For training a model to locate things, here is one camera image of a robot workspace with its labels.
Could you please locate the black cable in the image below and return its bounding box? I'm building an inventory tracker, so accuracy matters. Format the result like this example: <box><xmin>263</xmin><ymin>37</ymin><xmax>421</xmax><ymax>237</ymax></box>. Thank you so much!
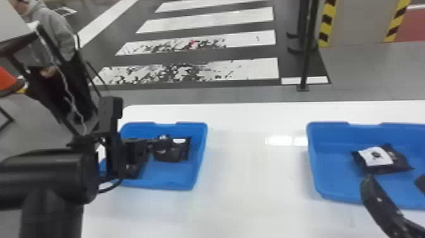
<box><xmin>97</xmin><ymin>178</ymin><xmax>125</xmax><ymax>195</ymax></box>

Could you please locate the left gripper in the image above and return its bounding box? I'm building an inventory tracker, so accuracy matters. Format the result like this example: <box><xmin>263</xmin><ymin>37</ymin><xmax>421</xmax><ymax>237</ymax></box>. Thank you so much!
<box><xmin>119</xmin><ymin>137</ymin><xmax>152</xmax><ymax>180</ymax></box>

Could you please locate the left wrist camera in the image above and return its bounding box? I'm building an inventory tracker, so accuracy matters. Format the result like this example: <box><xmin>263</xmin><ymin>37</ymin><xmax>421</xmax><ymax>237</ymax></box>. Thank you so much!
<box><xmin>97</xmin><ymin>96</ymin><xmax>125</xmax><ymax>142</ymax></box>

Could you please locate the black part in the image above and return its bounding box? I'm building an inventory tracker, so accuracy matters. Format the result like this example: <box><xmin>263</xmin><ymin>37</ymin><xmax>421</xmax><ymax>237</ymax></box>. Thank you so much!
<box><xmin>151</xmin><ymin>134</ymin><xmax>193</xmax><ymax>164</ymax></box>
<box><xmin>350</xmin><ymin>143</ymin><xmax>414</xmax><ymax>175</ymax></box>

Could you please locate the person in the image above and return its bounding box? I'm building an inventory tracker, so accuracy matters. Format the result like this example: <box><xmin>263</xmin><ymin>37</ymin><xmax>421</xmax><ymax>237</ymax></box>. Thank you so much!
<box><xmin>9</xmin><ymin>0</ymin><xmax>98</xmax><ymax>125</ymax></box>

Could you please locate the blue tray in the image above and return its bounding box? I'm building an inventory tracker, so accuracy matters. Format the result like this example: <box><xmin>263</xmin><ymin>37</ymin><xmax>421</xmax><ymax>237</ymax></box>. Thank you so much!
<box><xmin>99</xmin><ymin>121</ymin><xmax>209</xmax><ymax>192</ymax></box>
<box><xmin>305</xmin><ymin>120</ymin><xmax>425</xmax><ymax>211</ymax></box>

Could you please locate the orange cone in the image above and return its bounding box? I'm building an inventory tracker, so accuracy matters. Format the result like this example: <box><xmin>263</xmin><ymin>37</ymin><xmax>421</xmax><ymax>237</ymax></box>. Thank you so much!
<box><xmin>0</xmin><ymin>65</ymin><xmax>27</xmax><ymax>98</ymax></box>

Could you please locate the yellow black striped post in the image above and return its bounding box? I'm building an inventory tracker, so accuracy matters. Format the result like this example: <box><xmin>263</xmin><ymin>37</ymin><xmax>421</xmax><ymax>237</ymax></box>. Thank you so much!
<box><xmin>383</xmin><ymin>0</ymin><xmax>412</xmax><ymax>43</ymax></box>
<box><xmin>317</xmin><ymin>0</ymin><xmax>338</xmax><ymax>48</ymax></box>

